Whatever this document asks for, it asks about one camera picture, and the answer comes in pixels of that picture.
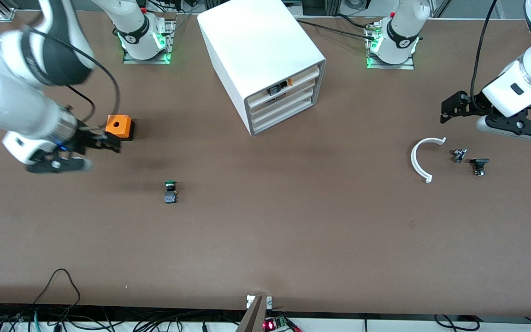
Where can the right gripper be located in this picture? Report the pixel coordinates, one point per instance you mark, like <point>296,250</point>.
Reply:
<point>84,139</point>

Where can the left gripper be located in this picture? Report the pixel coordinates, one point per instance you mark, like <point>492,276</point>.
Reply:
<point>474,102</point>

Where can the green push button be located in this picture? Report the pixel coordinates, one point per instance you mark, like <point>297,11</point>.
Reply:
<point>170,193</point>

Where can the white plastic drawer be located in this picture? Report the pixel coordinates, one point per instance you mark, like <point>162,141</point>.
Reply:
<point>293,102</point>
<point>293,92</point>
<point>307,77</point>
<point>288,113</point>

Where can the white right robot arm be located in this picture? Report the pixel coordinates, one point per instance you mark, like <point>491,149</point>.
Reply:
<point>16,97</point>

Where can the small black button part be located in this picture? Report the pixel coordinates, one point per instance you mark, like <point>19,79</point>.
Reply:
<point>479,163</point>

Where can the white drawer cabinet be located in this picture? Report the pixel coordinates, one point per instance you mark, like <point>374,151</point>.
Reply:
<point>256,41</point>

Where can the orange box with hole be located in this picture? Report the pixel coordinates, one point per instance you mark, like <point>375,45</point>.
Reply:
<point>120,125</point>

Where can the small silver black part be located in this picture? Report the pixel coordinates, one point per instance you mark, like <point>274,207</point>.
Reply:
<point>459,155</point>

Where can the white semicircular clamp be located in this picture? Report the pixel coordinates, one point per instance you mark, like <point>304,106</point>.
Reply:
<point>414,159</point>

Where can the small electronic module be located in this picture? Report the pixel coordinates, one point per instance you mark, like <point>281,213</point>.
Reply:
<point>274,91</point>

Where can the circuit board with red light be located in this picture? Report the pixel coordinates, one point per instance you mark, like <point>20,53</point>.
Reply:
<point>272,324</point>

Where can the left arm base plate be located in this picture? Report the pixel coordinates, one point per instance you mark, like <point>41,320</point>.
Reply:
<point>408,64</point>

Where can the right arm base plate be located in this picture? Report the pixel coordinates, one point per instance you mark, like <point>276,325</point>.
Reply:
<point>169,41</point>

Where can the grey metal post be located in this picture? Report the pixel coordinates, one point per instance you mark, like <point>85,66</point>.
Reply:
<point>254,318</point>

